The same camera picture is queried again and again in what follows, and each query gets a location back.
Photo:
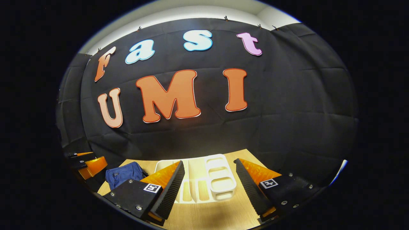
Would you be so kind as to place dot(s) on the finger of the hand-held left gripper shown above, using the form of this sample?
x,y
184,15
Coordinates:
x,y
80,155
92,166

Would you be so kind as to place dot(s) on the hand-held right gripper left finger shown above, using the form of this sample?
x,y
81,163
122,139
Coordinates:
x,y
171,191

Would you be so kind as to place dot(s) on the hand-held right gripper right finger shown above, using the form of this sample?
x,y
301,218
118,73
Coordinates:
x,y
249,191

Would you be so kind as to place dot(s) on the white bookshelf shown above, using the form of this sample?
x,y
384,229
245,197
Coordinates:
x,y
220,182

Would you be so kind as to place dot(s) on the blue schoolbag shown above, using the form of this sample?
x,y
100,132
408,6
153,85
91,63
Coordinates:
x,y
124,174

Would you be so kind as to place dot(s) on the black backdrop cloth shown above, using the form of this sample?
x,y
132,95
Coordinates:
x,y
287,111

